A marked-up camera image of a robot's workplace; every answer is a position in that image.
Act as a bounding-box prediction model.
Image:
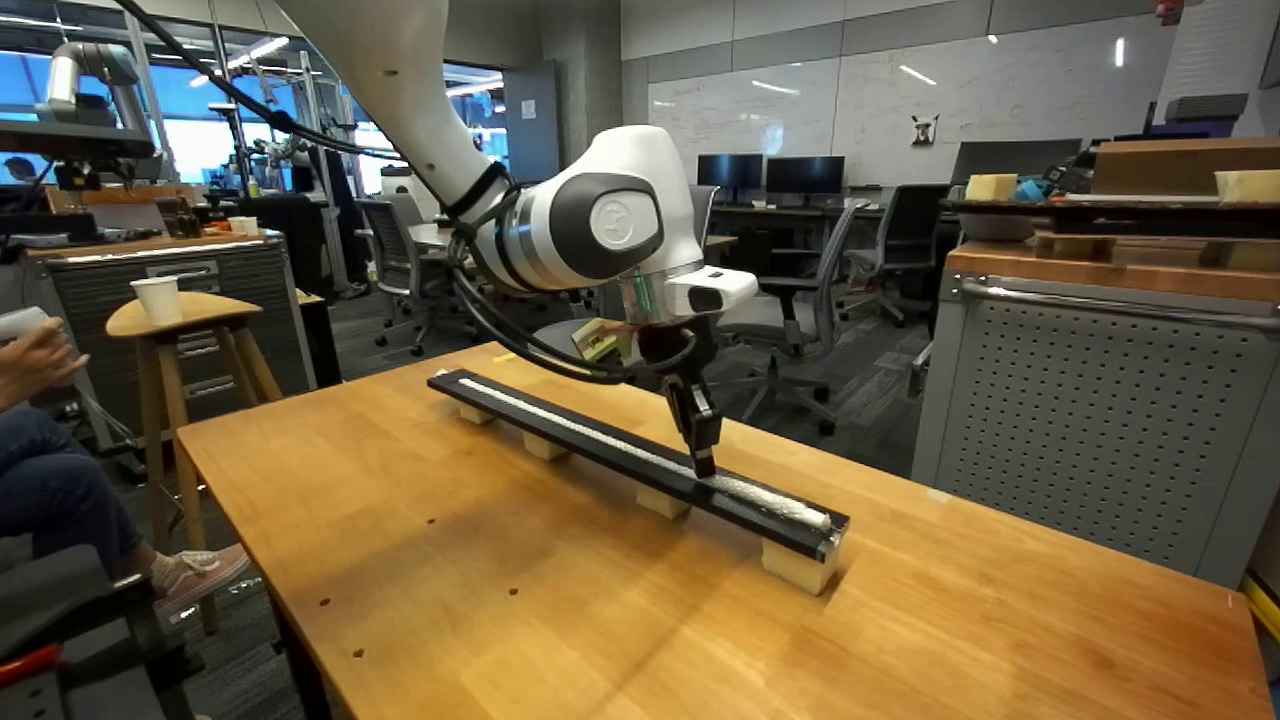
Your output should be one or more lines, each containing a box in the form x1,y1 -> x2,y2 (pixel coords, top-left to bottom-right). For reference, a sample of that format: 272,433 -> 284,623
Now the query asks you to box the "dark mesh office chair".
355,195 -> 449,351

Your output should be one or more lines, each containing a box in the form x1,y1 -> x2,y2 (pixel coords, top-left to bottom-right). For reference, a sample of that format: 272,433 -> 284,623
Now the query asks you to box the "white pink sneaker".
145,536 -> 257,631

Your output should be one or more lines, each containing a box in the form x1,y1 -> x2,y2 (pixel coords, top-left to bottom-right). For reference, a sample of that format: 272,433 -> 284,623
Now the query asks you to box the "long black slotted rail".
424,364 -> 853,563

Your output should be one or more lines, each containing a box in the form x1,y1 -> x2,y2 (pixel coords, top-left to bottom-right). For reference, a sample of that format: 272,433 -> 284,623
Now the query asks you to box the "person leg in jeans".
0,403 -> 145,581

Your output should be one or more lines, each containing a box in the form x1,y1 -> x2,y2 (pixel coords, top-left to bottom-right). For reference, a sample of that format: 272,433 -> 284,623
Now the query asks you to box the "yellow bar near floor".
1240,576 -> 1280,648

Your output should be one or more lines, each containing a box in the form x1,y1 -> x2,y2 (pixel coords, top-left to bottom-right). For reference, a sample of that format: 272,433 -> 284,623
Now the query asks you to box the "white handheld object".
0,305 -> 56,344

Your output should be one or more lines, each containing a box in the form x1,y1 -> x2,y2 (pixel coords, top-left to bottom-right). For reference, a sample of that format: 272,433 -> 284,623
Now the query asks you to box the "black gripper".
634,318 -> 727,482

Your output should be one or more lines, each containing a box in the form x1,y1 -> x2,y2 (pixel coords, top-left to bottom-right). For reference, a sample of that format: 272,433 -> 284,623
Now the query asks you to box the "grey perforated metal cabinet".
911,241 -> 1280,591

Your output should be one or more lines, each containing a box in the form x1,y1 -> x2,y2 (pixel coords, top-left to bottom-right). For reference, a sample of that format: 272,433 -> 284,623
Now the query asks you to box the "bystander bare hand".
0,321 -> 89,414

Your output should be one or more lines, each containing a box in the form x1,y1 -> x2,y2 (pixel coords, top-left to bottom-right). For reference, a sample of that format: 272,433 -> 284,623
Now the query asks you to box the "yellow foam block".
1212,169 -> 1280,210
962,171 -> 1022,210

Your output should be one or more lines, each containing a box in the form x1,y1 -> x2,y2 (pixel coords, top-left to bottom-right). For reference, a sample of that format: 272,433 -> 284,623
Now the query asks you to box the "wooden stool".
99,289 -> 286,563

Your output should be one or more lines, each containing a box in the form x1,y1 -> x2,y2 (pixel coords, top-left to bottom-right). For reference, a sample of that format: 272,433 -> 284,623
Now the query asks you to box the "grey drawer unit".
26,227 -> 318,457

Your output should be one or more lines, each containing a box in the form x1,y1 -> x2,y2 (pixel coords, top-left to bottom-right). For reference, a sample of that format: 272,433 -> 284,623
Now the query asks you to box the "white paper cup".
128,273 -> 188,324

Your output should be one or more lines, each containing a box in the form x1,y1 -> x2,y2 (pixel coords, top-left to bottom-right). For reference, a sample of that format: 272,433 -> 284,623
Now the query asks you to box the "wooden box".
1091,135 -> 1280,200

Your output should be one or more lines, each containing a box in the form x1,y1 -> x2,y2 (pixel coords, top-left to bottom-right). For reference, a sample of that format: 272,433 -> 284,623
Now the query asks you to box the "black office chair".
0,531 -> 170,720
853,181 -> 955,331

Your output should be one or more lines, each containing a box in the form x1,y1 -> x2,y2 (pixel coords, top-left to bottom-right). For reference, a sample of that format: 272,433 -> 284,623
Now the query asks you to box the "white lamp head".
34,43 -> 83,115

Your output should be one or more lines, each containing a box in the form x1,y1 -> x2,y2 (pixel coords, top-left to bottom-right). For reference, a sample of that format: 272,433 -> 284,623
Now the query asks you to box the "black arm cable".
111,0 -> 702,392

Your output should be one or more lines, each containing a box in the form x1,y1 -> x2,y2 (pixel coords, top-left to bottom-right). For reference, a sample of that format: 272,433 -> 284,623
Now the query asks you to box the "black machine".
1143,89 -> 1255,140

